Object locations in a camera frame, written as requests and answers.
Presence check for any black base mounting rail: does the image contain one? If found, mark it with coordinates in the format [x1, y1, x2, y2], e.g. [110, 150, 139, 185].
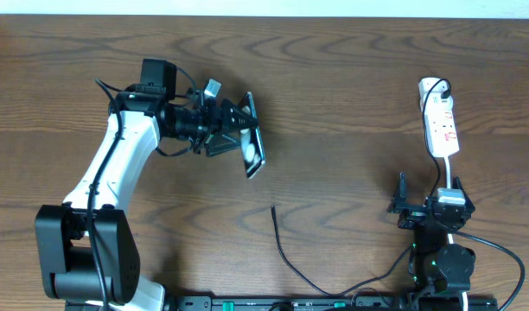
[160, 295, 499, 311]

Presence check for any black smartphone with lit screen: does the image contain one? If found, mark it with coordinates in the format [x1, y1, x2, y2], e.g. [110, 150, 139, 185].
[239, 92, 266, 179]

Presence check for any white power strip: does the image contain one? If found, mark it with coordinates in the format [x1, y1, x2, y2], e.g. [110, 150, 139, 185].
[418, 77, 459, 158]

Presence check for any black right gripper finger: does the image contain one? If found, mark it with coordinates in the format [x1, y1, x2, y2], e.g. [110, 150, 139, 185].
[452, 176, 469, 203]
[391, 172, 408, 207]

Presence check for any white USB charger adapter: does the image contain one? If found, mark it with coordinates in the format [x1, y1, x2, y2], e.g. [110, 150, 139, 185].
[424, 79, 454, 110]

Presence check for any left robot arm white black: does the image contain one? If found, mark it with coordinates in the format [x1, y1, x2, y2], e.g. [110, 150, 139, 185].
[35, 59, 265, 310]

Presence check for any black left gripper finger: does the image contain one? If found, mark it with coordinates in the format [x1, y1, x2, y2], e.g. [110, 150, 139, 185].
[205, 132, 240, 157]
[221, 97, 259, 132]

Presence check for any black charging cable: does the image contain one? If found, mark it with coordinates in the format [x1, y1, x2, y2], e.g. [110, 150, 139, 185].
[270, 78, 453, 298]

